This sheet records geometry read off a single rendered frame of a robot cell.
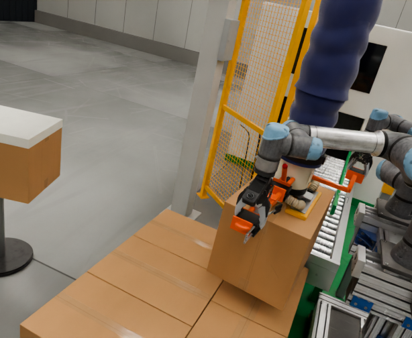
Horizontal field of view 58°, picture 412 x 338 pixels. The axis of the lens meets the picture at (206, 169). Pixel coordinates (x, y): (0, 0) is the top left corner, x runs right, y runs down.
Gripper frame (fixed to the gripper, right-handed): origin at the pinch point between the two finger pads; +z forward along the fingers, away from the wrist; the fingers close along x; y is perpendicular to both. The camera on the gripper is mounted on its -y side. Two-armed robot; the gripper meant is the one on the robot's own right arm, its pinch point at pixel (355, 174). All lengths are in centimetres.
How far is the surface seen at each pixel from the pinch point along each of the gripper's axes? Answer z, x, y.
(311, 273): 73, -3, -6
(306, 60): -52, -34, 37
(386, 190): 25, 21, -63
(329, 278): 71, 8, -7
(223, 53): -33, -117, -65
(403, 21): -111, -35, -892
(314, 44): -59, -32, 38
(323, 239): 68, -4, -45
